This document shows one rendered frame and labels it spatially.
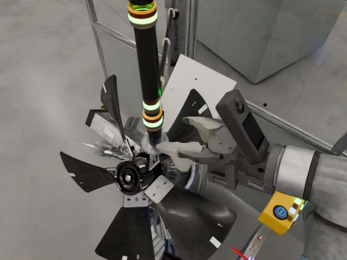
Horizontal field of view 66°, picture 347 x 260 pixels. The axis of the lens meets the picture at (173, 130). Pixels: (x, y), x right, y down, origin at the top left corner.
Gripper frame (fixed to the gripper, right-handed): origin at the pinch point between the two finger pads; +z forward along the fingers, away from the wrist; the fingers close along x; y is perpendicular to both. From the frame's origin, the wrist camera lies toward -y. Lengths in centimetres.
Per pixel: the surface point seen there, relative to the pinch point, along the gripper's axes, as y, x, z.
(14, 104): 79, 66, 259
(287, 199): 55, 39, -15
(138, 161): 28.1, 11.6, 27.5
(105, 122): 28, 25, 58
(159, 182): 36.4, 12.4, 21.2
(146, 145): 10.8, 3.8, 13.0
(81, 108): 93, 99, 198
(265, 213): 56, 30, -10
